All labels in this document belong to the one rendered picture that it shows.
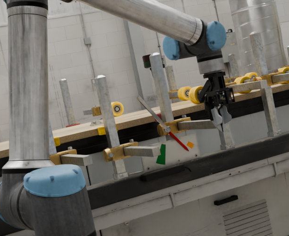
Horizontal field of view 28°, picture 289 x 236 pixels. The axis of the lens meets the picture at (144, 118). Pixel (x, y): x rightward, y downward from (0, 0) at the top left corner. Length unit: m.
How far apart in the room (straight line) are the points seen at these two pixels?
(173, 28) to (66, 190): 0.62
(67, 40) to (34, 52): 8.05
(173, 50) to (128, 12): 0.31
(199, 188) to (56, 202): 1.11
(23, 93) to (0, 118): 7.75
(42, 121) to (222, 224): 1.37
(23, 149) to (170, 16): 0.58
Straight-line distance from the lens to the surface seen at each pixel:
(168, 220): 2.65
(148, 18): 1.74
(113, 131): 2.25
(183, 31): 1.80
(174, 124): 2.35
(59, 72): 9.60
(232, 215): 2.82
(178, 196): 2.41
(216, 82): 2.05
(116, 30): 9.98
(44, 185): 1.44
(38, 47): 1.66
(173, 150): 2.35
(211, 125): 2.14
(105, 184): 2.22
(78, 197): 1.46
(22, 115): 1.63
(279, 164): 2.68
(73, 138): 2.40
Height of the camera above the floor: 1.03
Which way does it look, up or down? 3 degrees down
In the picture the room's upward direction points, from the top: 12 degrees counter-clockwise
